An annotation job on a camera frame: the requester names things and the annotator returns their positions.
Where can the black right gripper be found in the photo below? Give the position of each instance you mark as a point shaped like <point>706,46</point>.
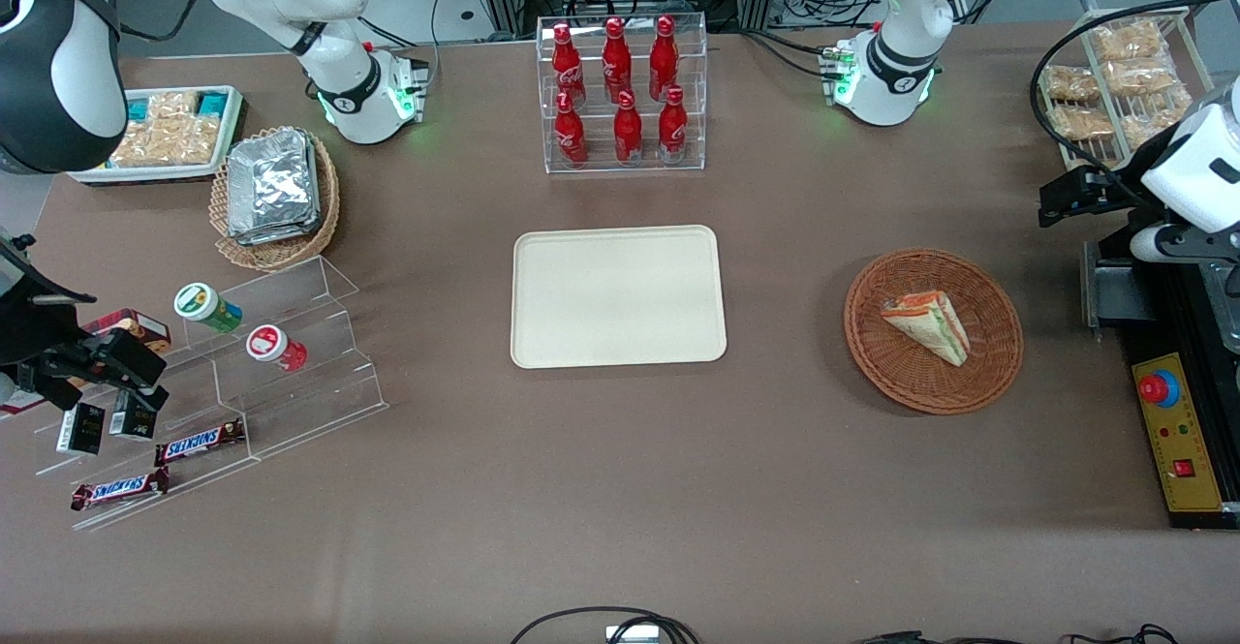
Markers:
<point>37,331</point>

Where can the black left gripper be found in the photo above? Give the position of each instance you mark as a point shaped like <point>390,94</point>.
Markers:
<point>1107,195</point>

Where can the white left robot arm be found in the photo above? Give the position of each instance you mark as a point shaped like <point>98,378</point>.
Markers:
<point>911,5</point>

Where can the round brown wicker basket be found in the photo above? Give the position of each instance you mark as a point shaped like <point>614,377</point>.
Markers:
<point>988,353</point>

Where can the wrapped triangle sandwich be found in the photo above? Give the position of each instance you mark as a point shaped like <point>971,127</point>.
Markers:
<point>932,324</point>

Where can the white rectangular snack tray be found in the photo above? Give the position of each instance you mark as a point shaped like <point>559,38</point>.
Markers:
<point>145,175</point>

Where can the oval light wicker basket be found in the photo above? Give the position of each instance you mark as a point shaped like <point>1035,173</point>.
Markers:
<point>281,252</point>

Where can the cream plastic tray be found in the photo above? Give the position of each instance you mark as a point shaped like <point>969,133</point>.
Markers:
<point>620,297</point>

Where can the small black carton box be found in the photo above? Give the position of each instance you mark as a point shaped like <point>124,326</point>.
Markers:
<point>134,423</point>
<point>81,429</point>

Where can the clear bag of pastries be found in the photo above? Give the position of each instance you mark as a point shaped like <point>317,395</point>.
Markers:
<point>1148,126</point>
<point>1081,122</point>
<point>1070,83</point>
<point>1143,76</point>
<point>1129,41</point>

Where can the brown chocolate box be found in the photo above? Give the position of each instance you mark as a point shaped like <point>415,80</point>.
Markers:
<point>136,322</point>

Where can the Snickers chocolate bar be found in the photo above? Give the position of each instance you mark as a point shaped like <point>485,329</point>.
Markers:
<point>120,489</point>
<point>201,442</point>

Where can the green can with white lid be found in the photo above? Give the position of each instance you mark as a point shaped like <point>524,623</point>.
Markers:
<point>205,305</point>

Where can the red can with white lid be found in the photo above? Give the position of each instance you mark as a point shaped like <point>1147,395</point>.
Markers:
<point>271,346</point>

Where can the clear acrylic stepped stand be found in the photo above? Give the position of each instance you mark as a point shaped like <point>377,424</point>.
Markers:
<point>291,402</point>

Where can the red emergency stop button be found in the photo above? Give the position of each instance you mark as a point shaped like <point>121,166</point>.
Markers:
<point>1156,388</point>

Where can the clear cracker bag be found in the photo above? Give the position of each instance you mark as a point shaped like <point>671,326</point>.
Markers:
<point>163,145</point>
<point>174,107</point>

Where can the silver foil wrapped package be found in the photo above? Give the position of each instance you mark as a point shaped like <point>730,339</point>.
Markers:
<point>273,184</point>

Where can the teal snack pack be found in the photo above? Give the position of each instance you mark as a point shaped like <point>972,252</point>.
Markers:
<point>212,102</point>
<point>139,109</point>

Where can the black yellow control box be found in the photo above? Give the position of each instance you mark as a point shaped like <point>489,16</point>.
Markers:
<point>1187,475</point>

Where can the red cola bottle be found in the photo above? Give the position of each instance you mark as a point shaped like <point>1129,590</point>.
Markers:
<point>569,68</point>
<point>628,133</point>
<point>571,136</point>
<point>616,61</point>
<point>664,61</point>
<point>672,131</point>

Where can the clear acrylic bottle rack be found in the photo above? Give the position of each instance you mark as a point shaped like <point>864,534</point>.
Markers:
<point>635,155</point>

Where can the small silver metal plate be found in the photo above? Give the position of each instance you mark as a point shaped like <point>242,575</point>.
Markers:
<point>632,635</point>

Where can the grey metal bracket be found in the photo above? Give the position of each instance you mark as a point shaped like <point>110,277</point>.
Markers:
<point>1114,291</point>

